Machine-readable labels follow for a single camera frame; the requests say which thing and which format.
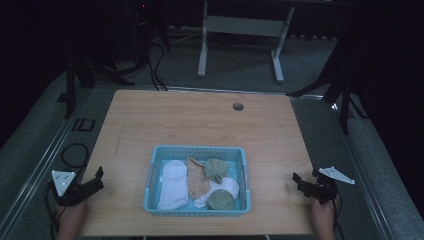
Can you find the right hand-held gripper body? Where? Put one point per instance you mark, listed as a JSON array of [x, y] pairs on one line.
[[328, 188]]

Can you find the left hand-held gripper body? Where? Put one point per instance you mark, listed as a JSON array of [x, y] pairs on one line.
[[66, 190]]

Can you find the person's right hand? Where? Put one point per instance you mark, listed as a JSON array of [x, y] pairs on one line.
[[323, 216]]

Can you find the person's left hand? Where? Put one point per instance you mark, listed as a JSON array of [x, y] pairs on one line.
[[70, 220]]

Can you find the small white sock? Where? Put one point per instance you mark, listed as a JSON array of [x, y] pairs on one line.
[[230, 186]]

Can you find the large white sock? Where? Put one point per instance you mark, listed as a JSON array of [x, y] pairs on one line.
[[173, 183]]

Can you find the green sock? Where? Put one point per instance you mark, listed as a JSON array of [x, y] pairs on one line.
[[220, 200], [216, 168]]

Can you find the black metal stand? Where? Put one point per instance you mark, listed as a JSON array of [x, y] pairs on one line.
[[70, 90], [345, 100]]

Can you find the beige sock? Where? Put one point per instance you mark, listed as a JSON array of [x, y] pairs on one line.
[[197, 181]]

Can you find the blue plastic basket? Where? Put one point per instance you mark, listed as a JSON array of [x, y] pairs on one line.
[[198, 152]]

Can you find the black square floor frame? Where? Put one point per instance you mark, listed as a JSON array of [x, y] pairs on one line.
[[77, 125]]

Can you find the white metal desk frame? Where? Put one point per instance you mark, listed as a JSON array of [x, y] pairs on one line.
[[240, 26]]

